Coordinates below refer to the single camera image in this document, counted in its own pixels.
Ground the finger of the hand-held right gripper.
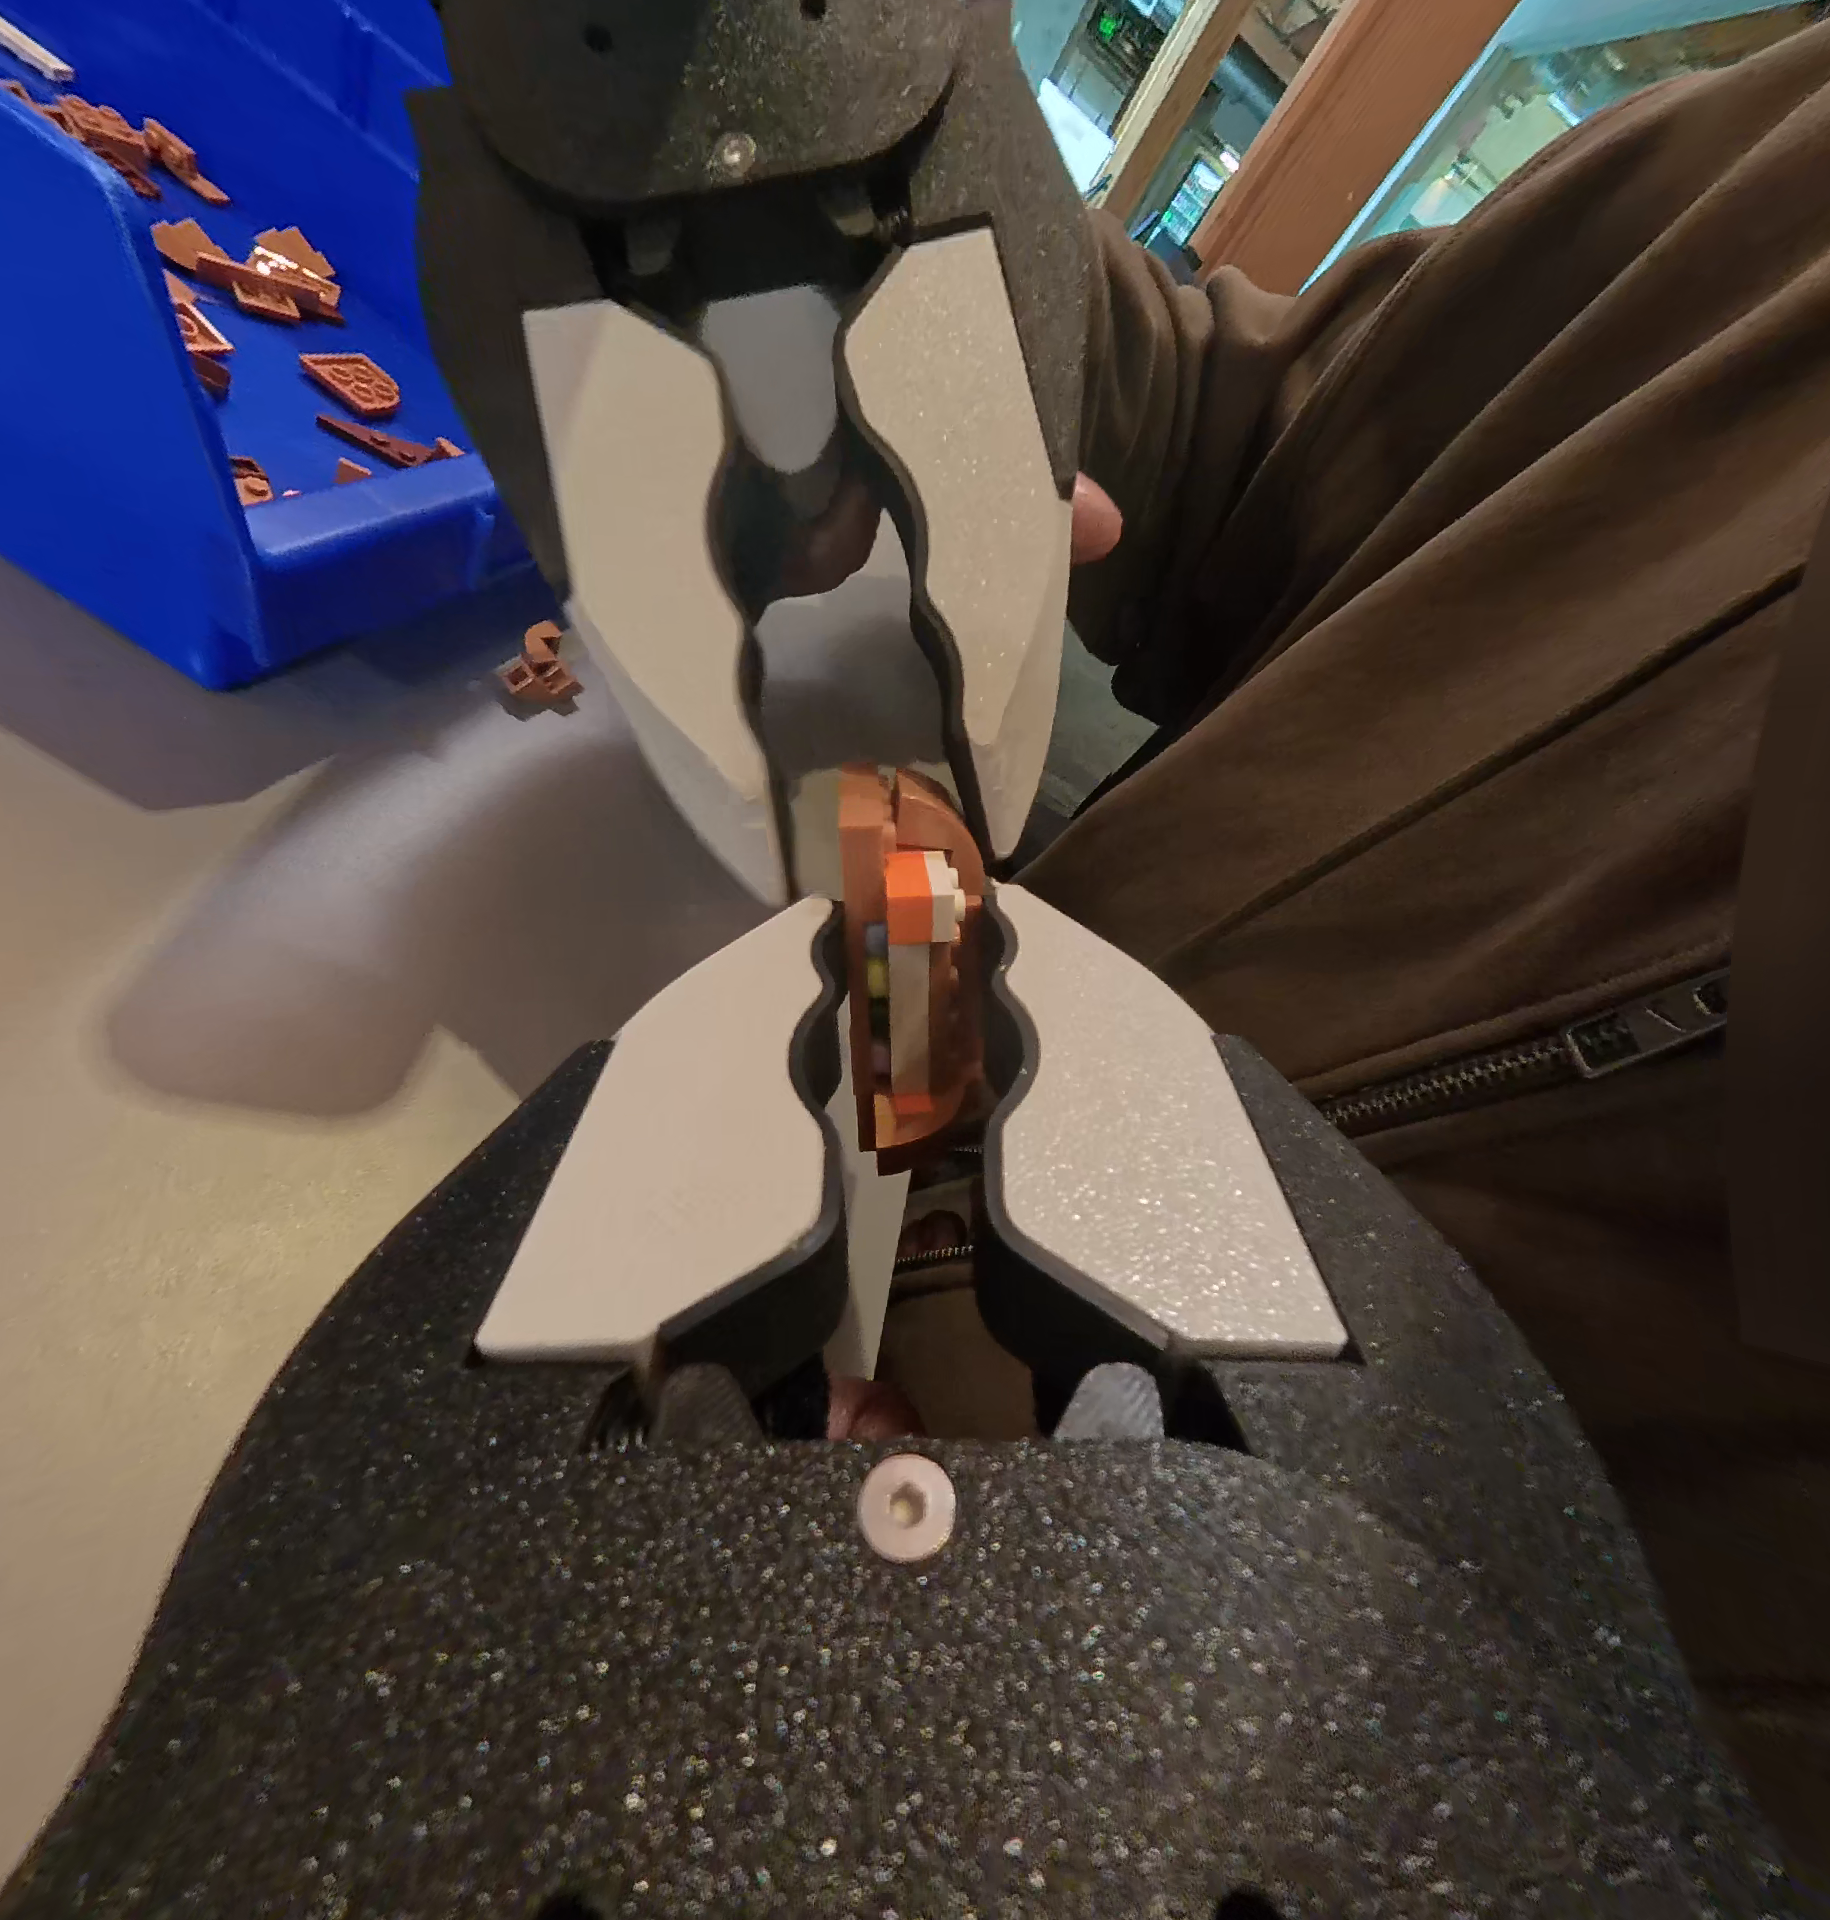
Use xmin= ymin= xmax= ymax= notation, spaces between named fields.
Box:
xmin=522 ymin=297 xmax=793 ymax=903
xmin=837 ymin=217 xmax=1077 ymax=872

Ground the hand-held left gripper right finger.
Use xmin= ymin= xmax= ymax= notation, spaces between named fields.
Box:
xmin=976 ymin=883 xmax=1353 ymax=1368

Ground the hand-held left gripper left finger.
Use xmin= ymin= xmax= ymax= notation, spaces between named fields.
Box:
xmin=472 ymin=895 xmax=858 ymax=1373

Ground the brown lego assembly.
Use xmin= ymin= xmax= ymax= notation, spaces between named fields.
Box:
xmin=837 ymin=762 xmax=994 ymax=1179

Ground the pile of brown lego pieces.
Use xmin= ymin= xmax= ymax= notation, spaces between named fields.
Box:
xmin=0 ymin=0 xmax=474 ymax=507

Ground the blue plastic bin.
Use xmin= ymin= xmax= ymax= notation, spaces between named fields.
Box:
xmin=0 ymin=0 xmax=545 ymax=692

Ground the person's right forearm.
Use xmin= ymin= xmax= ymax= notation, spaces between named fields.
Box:
xmin=1064 ymin=195 xmax=1456 ymax=857

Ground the brown lego arch piece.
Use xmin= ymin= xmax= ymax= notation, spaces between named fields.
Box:
xmin=498 ymin=618 xmax=584 ymax=715

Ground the person's right hand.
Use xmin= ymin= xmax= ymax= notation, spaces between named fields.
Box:
xmin=765 ymin=450 xmax=1125 ymax=603

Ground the person's brown jacket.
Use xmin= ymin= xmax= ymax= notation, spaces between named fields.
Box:
xmin=884 ymin=7 xmax=1830 ymax=1920

